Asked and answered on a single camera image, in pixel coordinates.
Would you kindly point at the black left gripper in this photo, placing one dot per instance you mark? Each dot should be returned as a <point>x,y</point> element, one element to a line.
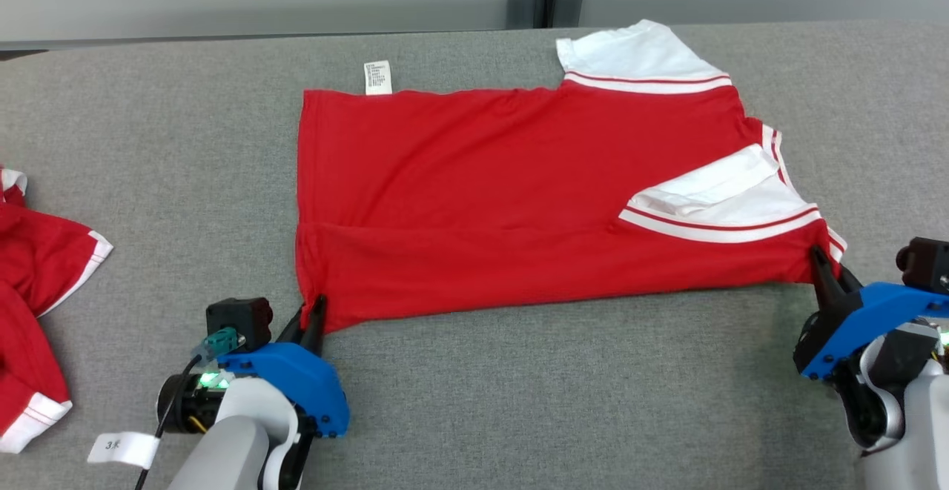
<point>189,405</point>

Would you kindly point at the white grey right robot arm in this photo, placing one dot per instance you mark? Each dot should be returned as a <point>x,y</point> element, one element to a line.
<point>919,438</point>

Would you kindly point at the blue left camera bracket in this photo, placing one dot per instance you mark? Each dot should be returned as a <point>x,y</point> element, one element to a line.
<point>296,386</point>

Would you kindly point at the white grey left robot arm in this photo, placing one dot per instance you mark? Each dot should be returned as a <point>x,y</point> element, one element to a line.
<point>230,453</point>

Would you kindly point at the blue right camera bracket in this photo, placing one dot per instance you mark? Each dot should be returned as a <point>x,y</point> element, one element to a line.
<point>875,312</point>

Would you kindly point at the blue camera bracket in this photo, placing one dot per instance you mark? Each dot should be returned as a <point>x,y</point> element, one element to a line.
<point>296,386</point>
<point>875,312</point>

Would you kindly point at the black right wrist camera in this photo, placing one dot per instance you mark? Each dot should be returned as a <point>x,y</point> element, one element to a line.
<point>927,264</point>

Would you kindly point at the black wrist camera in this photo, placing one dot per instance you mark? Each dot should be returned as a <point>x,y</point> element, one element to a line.
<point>239,321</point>
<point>927,264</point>

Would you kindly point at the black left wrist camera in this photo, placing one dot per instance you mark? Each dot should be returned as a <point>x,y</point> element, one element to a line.
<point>239,321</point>

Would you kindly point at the red white Bulls jersey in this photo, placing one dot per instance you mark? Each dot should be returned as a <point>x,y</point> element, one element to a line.
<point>482,179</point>

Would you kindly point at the red shorts white trim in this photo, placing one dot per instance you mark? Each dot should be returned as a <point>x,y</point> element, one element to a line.
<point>30,290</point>

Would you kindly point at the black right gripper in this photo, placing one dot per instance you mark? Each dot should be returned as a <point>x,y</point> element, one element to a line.
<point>814,345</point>

